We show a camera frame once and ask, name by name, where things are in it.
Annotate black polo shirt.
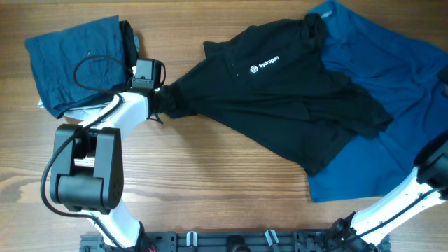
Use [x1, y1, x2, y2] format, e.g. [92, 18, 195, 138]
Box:
[165, 13, 392, 176]

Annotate blue polo shirt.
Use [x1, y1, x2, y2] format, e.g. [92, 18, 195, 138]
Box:
[308, 1, 447, 202]

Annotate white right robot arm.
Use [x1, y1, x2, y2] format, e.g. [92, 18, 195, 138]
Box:
[323, 132, 447, 251]

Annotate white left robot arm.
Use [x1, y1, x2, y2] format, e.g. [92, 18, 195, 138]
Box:
[41, 87, 173, 251]

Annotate folded dark green garment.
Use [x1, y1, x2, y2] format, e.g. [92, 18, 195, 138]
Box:
[119, 20, 140, 68]

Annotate folded blue denim shorts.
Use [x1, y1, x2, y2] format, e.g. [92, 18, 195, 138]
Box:
[24, 15, 126, 118]

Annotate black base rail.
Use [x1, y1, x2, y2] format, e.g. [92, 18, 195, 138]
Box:
[79, 230, 391, 252]

